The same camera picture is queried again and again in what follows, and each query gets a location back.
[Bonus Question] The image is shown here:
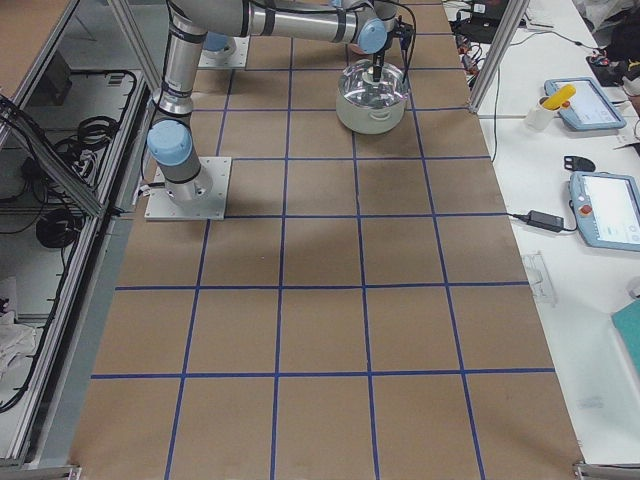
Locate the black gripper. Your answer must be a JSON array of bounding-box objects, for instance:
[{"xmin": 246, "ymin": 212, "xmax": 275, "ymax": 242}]
[{"xmin": 372, "ymin": 16, "xmax": 413, "ymax": 83}]

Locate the glass pot lid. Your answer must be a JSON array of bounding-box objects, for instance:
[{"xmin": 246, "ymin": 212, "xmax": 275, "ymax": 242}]
[{"xmin": 338, "ymin": 59, "xmax": 408, "ymax": 109}]

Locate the pale green cooking pot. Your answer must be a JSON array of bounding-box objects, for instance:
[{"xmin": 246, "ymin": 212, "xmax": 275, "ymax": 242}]
[{"xmin": 336, "ymin": 89, "xmax": 408, "ymax": 135}]

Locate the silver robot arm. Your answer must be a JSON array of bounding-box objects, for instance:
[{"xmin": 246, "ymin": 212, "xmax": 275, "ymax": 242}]
[
  {"xmin": 146, "ymin": 1, "xmax": 415, "ymax": 204},
  {"xmin": 202, "ymin": 32, "xmax": 236, "ymax": 58}
]

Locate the white mug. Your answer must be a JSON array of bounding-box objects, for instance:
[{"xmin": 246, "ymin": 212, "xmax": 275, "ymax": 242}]
[{"xmin": 524, "ymin": 97, "xmax": 556, "ymax": 132}]

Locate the yellow banana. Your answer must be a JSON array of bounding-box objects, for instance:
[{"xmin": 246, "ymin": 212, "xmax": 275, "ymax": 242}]
[{"xmin": 541, "ymin": 84, "xmax": 576, "ymax": 111}]

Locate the far blue teach pendant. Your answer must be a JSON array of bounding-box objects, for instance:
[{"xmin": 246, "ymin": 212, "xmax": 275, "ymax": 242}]
[{"xmin": 544, "ymin": 77, "xmax": 626, "ymax": 131}]

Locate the blue teach pendant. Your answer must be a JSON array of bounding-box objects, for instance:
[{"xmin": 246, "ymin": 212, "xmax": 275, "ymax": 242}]
[
  {"xmin": 568, "ymin": 171, "xmax": 639, "ymax": 252},
  {"xmin": 544, "ymin": 77, "xmax": 626, "ymax": 131}
]

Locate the black computer mouse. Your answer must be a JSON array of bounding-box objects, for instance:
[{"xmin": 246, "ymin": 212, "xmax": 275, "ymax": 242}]
[{"xmin": 564, "ymin": 155, "xmax": 596, "ymax": 172}]

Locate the black power adapter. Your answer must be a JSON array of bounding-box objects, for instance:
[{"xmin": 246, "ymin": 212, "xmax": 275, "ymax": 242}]
[{"xmin": 526, "ymin": 210, "xmax": 564, "ymax": 233}]

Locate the near blue teach pendant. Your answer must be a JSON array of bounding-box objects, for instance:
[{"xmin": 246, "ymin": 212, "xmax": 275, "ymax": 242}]
[{"xmin": 568, "ymin": 171, "xmax": 639, "ymax": 252}]

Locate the clear plastic holder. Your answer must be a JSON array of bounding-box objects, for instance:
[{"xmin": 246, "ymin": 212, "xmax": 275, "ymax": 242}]
[{"xmin": 521, "ymin": 252, "xmax": 557, "ymax": 306}]

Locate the white crumpled cloth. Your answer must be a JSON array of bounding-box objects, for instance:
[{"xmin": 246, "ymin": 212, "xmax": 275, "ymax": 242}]
[{"xmin": 1, "ymin": 311, "xmax": 36, "ymax": 376}]

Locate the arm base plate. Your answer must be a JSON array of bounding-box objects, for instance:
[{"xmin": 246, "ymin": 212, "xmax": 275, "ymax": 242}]
[
  {"xmin": 145, "ymin": 157, "xmax": 232, "ymax": 221},
  {"xmin": 198, "ymin": 32, "xmax": 250, "ymax": 70}
]

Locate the aluminium frame post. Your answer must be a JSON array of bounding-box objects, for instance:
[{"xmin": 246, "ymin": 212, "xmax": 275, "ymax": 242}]
[{"xmin": 468, "ymin": 0, "xmax": 529, "ymax": 114}]

